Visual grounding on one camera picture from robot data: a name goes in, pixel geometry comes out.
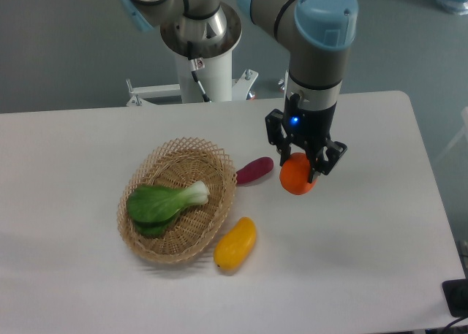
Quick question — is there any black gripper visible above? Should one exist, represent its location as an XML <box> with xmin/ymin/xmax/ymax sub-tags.
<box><xmin>265</xmin><ymin>94</ymin><xmax>347</xmax><ymax>183</ymax></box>

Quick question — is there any orange fruit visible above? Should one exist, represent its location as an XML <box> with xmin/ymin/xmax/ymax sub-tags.
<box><xmin>279</xmin><ymin>152</ymin><xmax>315</xmax><ymax>195</ymax></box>

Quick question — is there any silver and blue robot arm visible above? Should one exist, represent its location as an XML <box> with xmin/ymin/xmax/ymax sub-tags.
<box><xmin>121</xmin><ymin>0</ymin><xmax>358</xmax><ymax>183</ymax></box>

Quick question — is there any purple sweet potato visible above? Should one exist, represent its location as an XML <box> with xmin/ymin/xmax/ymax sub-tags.
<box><xmin>236</xmin><ymin>156</ymin><xmax>274</xmax><ymax>185</ymax></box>

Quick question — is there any woven wicker basket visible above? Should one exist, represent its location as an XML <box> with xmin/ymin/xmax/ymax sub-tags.
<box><xmin>117</xmin><ymin>137</ymin><xmax>237</xmax><ymax>264</ymax></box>

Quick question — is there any yellow mango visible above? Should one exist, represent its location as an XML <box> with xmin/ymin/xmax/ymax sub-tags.
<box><xmin>213</xmin><ymin>216</ymin><xmax>257</xmax><ymax>272</ymax></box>

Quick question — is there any green bok choy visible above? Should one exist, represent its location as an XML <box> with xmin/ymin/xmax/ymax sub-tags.
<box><xmin>126</xmin><ymin>181</ymin><xmax>210</xmax><ymax>237</ymax></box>

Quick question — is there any black device at table edge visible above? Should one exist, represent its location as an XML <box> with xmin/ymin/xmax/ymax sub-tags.
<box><xmin>442</xmin><ymin>278</ymin><xmax>467</xmax><ymax>317</ymax></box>

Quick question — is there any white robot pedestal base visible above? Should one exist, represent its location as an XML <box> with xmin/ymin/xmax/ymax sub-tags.
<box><xmin>127</xmin><ymin>51</ymin><xmax>259</xmax><ymax>107</ymax></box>

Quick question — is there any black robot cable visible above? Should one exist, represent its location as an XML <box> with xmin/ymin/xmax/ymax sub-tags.
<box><xmin>186</xmin><ymin>41</ymin><xmax>213</xmax><ymax>103</ymax></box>

